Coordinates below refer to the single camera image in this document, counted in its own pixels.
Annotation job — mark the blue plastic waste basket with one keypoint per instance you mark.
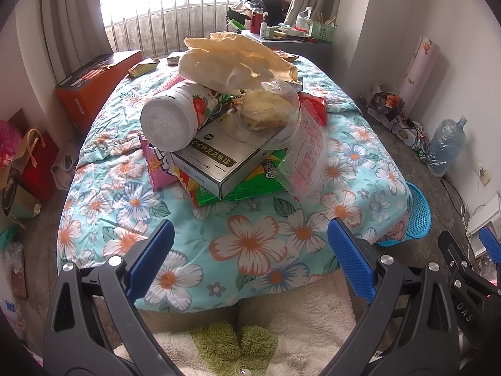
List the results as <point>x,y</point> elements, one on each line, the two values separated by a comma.
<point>419,219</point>

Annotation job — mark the wall power socket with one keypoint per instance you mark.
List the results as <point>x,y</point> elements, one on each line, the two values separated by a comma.
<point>482,173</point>

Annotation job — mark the small yellow snack packet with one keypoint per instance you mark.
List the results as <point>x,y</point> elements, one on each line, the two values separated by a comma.
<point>143,67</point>

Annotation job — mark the grey side cabinet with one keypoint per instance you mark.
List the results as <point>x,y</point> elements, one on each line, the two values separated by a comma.
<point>321,54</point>

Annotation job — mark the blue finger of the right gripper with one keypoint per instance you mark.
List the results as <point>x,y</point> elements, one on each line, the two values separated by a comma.
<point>491,244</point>

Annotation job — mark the red snack bag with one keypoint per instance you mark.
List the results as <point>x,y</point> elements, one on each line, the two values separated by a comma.
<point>316,106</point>

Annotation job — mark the green chip bag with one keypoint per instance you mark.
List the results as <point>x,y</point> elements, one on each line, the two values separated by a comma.
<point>262,181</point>

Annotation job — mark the red gift bag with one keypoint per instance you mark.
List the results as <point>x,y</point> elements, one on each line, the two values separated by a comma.
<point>37,177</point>

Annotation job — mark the floral blue quilt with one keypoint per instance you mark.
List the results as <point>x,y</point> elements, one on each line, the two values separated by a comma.
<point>232,249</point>

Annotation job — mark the white flat box with cables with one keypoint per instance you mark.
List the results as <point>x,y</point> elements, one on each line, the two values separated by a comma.
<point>408,131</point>

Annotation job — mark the grey curtain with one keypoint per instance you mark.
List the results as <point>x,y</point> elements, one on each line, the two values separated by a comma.
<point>74,34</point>

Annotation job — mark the pink snack bag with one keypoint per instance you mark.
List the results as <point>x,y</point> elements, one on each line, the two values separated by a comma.
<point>158,166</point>

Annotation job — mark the orange cardboard box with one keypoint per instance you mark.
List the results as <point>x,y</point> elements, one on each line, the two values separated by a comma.
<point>84,92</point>

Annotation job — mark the green plastic basket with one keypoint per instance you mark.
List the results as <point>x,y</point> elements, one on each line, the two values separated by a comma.
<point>322,32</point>

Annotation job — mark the yellow paper bag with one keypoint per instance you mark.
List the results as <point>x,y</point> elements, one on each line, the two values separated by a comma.
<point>227,62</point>

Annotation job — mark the clear plastic bag pink print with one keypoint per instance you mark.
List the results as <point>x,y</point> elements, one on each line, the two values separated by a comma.
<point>301,171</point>

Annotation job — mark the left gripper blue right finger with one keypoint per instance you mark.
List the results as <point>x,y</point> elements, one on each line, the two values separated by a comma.
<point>352,261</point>

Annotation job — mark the empty blue water jug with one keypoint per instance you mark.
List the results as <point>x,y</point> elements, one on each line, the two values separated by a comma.
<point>446,144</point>

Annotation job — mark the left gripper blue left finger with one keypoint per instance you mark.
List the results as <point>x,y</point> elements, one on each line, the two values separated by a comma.
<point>145,258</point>

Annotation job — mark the white strawberry drink bottle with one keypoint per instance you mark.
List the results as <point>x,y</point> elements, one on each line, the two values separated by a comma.
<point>171,119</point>

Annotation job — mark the red thermos bottle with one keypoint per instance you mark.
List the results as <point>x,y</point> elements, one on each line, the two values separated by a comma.
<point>256,18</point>

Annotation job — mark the silver charging cable box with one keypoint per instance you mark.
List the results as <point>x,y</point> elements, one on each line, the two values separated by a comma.
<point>221,157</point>

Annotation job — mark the pink rolled wallpaper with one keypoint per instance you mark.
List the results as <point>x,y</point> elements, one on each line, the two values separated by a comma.
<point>416,76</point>

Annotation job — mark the clear plastic dome container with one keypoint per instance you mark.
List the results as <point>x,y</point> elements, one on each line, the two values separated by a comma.
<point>268,116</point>

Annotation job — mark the fluffy cream green rug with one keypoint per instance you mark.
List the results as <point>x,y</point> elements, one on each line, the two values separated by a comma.
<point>293,333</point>

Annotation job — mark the black orange snack bags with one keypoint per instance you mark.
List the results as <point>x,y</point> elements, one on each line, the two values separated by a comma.
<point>386,104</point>

